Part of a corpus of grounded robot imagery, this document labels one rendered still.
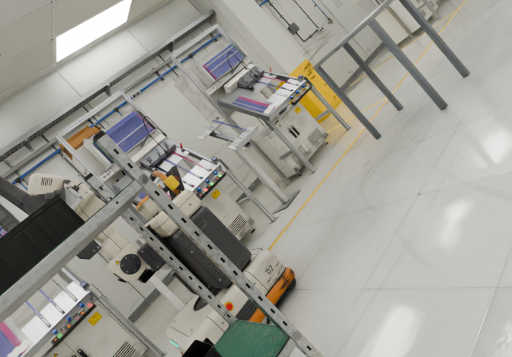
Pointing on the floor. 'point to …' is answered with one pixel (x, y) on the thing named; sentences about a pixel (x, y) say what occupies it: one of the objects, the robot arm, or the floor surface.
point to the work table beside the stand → (394, 55)
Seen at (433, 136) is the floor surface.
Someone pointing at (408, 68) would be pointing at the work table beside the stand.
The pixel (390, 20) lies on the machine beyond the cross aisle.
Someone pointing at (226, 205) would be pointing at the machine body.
